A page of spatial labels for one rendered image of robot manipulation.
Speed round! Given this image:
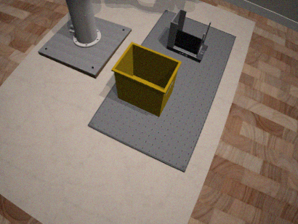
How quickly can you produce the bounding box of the yellow open-top bin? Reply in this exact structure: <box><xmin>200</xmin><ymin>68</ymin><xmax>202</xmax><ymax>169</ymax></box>
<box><xmin>111</xmin><ymin>42</ymin><xmax>182</xmax><ymax>117</ymax></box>

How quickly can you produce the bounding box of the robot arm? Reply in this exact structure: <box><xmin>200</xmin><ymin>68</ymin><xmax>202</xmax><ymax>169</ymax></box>
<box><xmin>66</xmin><ymin>0</ymin><xmax>101</xmax><ymax>48</ymax></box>

